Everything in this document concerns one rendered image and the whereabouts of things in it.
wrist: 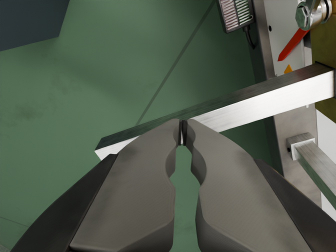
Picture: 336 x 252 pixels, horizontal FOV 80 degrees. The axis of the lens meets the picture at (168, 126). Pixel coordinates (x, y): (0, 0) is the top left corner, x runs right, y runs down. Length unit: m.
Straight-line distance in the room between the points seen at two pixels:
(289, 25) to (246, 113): 0.13
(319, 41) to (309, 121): 0.25
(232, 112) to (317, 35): 0.11
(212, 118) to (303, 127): 0.29
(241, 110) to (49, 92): 1.22
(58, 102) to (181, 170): 0.89
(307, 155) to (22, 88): 1.36
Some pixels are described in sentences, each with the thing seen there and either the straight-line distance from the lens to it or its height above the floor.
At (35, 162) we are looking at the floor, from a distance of 1.74.
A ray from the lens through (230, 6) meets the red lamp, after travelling 0.37.
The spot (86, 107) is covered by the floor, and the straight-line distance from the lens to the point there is 1.29.
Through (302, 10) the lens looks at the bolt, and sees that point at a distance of 0.24.
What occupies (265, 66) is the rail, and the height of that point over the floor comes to 0.70.
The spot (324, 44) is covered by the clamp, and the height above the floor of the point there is 0.85.
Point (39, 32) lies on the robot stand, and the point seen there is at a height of 0.18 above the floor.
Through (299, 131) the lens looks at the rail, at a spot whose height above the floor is 0.70.
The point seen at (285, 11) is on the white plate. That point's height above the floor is 0.77.
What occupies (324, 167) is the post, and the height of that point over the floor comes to 0.79.
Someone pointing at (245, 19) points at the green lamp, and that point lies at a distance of 0.38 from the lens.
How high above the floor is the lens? 1.06
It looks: 59 degrees down
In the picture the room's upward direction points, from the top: 175 degrees counter-clockwise
